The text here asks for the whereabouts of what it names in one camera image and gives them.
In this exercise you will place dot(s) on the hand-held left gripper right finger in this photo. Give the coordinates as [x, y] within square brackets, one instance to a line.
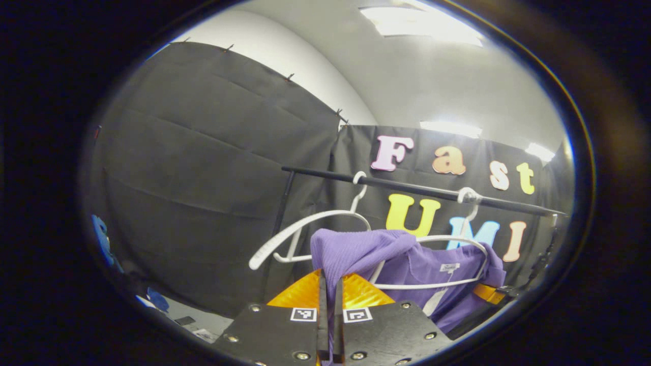
[338, 330]

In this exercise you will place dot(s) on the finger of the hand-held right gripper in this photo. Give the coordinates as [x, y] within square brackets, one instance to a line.
[485, 293]

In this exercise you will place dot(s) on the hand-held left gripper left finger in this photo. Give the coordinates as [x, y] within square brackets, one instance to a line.
[322, 325]

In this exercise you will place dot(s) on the white plastic hanger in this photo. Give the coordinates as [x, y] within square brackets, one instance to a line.
[257, 260]
[432, 286]

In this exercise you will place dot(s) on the purple knit cardigan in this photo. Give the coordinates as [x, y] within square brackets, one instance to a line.
[366, 249]

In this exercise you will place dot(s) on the black metal clothes rack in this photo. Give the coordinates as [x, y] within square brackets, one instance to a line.
[407, 187]

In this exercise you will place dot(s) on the white paper sheet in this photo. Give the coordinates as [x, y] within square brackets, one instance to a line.
[206, 335]

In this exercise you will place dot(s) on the small dark object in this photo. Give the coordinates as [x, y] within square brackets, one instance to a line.
[185, 321]

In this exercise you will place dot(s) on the blue cloth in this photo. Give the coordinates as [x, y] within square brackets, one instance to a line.
[104, 244]
[158, 300]

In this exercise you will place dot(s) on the black backdrop cloth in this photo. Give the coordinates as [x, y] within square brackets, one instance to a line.
[203, 178]

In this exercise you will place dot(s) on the large ceiling light panel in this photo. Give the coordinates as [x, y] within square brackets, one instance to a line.
[422, 23]

